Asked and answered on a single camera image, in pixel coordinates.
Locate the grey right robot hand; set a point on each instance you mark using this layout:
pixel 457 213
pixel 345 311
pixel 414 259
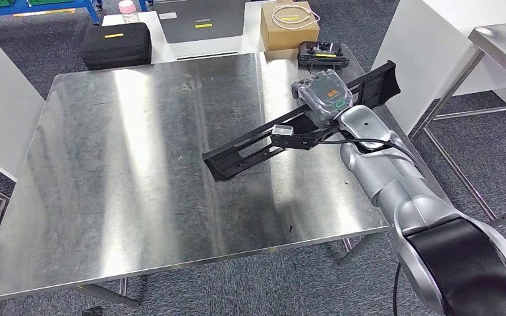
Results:
pixel 323 96

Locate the black plastic plate frame part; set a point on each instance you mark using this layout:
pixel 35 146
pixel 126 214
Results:
pixel 227 163

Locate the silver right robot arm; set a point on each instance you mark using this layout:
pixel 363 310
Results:
pixel 388 174

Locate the stainless steel workbench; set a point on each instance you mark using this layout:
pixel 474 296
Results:
pixel 148 174

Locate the brown cardboard box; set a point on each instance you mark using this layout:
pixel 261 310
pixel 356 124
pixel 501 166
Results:
pixel 288 39

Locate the white cabinet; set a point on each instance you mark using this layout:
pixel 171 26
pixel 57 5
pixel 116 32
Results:
pixel 432 35
pixel 0 109

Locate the grey laptop computer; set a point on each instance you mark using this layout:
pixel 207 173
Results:
pixel 200 22

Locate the black zip carry case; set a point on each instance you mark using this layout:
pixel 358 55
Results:
pixel 117 48

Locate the pink lidded bottle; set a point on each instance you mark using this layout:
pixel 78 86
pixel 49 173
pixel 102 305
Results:
pixel 128 13

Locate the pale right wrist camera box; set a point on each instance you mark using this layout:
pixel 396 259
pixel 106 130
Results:
pixel 282 130

